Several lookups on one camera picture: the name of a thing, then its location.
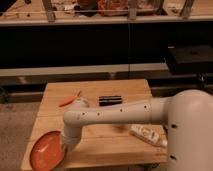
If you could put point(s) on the white packaged bottle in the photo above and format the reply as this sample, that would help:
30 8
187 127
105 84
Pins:
148 135

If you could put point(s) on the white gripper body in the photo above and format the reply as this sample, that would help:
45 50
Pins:
68 142

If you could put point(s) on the orange ceramic bowl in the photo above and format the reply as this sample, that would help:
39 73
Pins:
46 153

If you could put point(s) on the orange clutter on shelf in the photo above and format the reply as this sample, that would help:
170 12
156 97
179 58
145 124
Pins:
112 7

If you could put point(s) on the long shelf bench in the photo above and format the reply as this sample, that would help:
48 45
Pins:
66 12

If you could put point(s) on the black rectangular box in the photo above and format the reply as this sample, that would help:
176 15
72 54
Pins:
110 100

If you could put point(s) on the orange toy carrot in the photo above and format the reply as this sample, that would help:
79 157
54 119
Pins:
69 99

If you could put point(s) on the black equipment case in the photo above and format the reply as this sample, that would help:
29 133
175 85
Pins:
190 59

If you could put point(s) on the wooden table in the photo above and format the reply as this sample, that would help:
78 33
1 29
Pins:
101 145

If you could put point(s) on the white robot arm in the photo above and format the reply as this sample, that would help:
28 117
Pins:
188 115

